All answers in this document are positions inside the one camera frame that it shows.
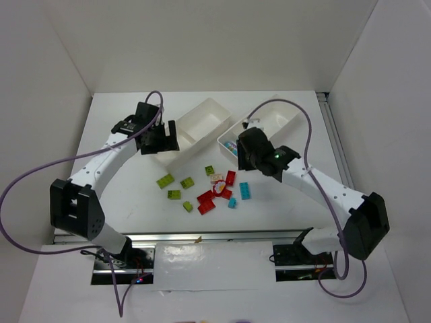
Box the cyan round printed lego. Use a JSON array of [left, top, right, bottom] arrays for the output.
[[224, 141, 238, 156]]

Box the red lego brick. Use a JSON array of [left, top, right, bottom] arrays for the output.
[[226, 170, 236, 186], [222, 188, 232, 200], [198, 199, 216, 215], [197, 190, 214, 204]]

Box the cyan long lego brick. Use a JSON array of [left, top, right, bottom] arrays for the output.
[[239, 182, 251, 200]]

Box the lime green long lego brick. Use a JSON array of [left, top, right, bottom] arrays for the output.
[[156, 174, 174, 189]]

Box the small cyan lego brick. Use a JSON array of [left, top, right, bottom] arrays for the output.
[[228, 197, 237, 209]]

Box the red flower lego piece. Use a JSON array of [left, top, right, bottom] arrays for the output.
[[213, 180, 226, 197]]

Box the small lime green lego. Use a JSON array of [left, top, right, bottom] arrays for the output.
[[183, 201, 193, 213]]

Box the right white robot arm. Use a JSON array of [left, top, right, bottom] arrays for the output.
[[237, 127, 390, 260]]

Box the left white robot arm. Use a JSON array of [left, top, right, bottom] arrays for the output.
[[50, 102, 179, 261]]

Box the right white divided bin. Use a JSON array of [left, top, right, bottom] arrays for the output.
[[217, 102, 301, 166]]

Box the white divided bin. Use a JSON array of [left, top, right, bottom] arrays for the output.
[[217, 102, 301, 166], [154, 98, 232, 172]]

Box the left white divided bin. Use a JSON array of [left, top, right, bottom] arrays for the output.
[[154, 98, 232, 172]]

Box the beige lego brick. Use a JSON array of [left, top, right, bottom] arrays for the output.
[[209, 174, 224, 184]]

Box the small green printed lego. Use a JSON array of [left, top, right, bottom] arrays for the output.
[[205, 166, 215, 176]]

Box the white paper sheet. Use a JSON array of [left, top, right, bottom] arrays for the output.
[[153, 242, 275, 291]]

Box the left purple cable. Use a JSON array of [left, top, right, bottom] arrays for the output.
[[0, 89, 165, 318]]

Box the aluminium side rail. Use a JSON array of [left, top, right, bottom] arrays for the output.
[[316, 92, 354, 188]]

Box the aluminium front rail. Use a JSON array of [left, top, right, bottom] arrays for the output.
[[53, 229, 317, 244]]

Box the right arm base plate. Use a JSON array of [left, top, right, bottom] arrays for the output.
[[269, 244, 335, 282]]

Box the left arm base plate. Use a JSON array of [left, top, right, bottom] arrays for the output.
[[80, 246, 156, 285]]

